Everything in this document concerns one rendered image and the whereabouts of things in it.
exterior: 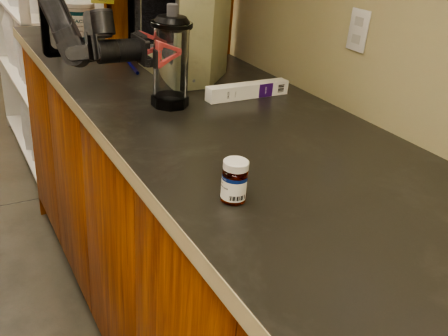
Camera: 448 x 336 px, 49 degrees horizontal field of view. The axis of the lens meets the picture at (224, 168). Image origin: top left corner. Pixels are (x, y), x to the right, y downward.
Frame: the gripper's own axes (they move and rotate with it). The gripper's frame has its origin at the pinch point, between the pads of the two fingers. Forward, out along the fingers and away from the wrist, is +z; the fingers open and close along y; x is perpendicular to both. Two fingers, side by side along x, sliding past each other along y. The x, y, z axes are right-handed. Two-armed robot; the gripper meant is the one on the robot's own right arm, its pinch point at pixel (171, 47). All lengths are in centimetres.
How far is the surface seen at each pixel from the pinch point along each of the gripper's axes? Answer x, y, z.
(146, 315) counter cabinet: 55, -34, -20
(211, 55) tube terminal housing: 5.8, 10.1, 18.0
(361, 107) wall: 15, -23, 50
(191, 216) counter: 16, -53, -20
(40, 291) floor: 110, 51, -33
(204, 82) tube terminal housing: 13.8, 9.9, 15.8
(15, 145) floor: 109, 201, -19
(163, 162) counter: 16.0, -31.8, -15.8
